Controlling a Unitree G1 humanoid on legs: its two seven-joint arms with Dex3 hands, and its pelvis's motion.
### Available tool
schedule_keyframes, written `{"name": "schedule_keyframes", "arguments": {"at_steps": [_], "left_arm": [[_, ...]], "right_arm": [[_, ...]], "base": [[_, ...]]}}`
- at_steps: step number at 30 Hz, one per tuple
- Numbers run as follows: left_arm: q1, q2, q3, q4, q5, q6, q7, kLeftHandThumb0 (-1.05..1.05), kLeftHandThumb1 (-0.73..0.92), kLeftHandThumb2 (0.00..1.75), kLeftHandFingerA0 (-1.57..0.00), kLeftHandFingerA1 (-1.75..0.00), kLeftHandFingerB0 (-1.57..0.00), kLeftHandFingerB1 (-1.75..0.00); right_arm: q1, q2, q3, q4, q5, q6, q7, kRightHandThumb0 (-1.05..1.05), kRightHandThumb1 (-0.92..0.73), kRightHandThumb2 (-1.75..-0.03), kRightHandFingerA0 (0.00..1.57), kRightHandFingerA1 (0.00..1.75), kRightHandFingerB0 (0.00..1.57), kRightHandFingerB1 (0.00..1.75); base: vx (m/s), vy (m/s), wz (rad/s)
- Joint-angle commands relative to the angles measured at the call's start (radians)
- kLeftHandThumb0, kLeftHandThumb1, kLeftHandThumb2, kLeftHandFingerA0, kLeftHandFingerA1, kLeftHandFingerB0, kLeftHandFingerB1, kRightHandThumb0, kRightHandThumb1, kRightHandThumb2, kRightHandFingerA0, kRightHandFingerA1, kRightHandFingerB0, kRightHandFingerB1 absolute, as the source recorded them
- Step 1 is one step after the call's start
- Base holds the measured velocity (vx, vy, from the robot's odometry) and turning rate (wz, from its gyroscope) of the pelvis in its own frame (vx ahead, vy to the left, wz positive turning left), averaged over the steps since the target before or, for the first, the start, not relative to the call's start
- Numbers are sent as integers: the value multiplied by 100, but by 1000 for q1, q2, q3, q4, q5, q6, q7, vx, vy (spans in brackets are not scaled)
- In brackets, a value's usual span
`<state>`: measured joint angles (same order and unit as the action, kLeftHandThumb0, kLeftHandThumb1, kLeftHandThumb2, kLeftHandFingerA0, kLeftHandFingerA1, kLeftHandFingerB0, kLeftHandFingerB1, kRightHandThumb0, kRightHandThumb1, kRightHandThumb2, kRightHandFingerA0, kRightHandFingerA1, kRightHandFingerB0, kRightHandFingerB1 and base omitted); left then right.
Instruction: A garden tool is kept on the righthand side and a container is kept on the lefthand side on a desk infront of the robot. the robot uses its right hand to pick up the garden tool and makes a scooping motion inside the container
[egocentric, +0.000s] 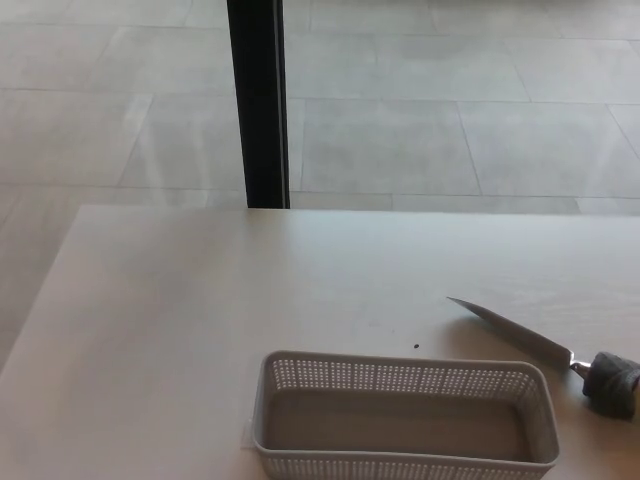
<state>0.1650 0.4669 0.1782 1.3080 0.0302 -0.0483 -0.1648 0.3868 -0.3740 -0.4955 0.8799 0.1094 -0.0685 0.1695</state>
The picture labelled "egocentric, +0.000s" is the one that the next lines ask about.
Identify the grey perforated plastic basket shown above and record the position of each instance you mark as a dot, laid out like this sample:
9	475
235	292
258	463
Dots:
400	382

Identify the black vertical frame post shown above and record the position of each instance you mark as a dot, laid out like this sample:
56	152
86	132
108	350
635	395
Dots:
257	100

